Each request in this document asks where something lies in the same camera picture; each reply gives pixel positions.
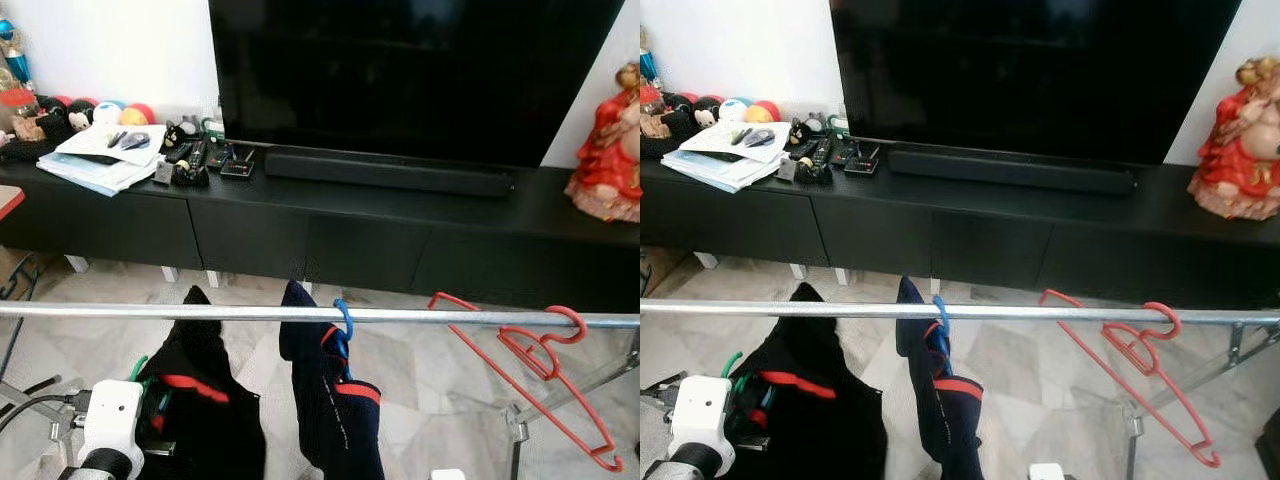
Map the black TV cabinet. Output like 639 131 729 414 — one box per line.
640 138 1280 309
0 140 640 313

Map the silver metal clothes rack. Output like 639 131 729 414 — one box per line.
0 302 640 480
640 298 1280 480

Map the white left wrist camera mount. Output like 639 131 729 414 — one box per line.
78 379 146 479
666 376 737 477

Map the red lidded jar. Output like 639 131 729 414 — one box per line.
640 86 673 139
0 88 46 141

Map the blue trophy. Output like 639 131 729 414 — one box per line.
0 20 35 93
640 28 661 91

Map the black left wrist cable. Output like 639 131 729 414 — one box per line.
0 392 93 436
640 378 681 411

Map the stack of white papers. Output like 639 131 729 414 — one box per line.
37 122 168 197
661 120 793 193

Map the black box with red trim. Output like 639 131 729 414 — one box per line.
844 142 882 177
220 144 257 179

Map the black soundbar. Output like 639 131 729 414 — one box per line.
888 148 1138 196

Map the green plastic hanger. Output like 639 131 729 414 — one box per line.
720 350 766 416
128 354 173 421

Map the black television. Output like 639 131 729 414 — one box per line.
830 0 1243 166
208 0 627 169

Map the navy shirt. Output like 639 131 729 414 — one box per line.
278 280 387 480
895 276 986 480

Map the black garment with red trim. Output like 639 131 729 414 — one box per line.
725 282 889 480
135 285 267 480

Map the red laughing Buddha figurine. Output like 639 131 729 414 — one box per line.
565 62 640 223
1188 56 1280 221

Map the red plastic hanger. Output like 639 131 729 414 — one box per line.
1038 288 1223 469
428 291 625 473

